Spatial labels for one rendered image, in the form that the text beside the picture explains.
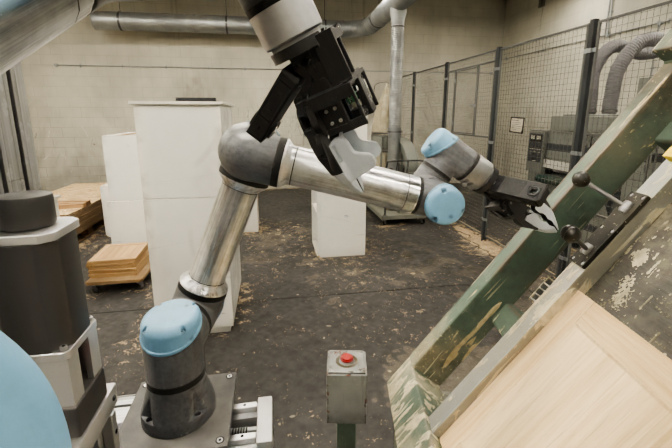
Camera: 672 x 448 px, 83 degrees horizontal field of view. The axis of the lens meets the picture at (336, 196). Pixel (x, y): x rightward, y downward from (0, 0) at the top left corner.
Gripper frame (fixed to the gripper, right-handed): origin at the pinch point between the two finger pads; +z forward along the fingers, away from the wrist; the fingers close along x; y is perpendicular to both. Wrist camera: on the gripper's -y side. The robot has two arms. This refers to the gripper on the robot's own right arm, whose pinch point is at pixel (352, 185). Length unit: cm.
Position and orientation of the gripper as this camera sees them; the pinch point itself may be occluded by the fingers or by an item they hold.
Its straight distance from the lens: 53.8
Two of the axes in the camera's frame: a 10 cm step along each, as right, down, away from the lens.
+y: 8.6, -2.5, -4.5
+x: 2.7, -5.2, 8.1
